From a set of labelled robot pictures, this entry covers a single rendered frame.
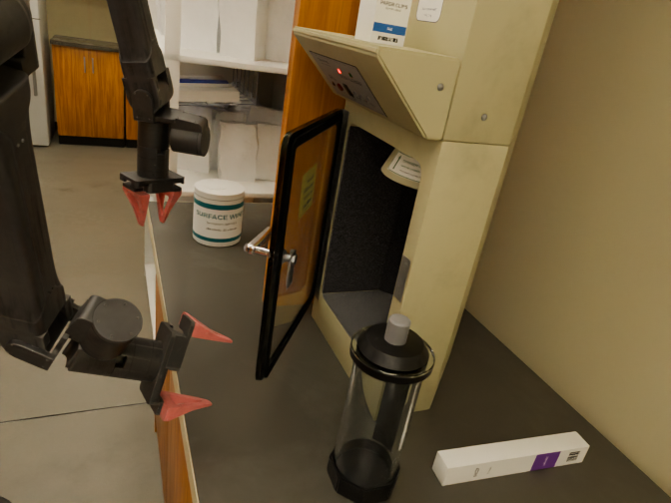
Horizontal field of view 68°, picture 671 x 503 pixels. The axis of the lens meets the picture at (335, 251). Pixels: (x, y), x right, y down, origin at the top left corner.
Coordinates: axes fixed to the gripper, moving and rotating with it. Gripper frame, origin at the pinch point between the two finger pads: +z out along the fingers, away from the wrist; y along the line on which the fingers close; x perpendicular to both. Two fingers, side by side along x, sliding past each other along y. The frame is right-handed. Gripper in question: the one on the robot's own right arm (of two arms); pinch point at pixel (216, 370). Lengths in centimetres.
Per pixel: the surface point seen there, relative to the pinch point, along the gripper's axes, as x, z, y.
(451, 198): -18.9, 17.0, 34.1
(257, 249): -0.6, -0.1, 19.2
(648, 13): -21, 44, 76
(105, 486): 102, 20, -73
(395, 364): -25.2, 10.5, 11.2
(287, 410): 0.3, 14.4, -4.7
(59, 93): 491, -24, 100
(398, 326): -23.9, 10.3, 15.6
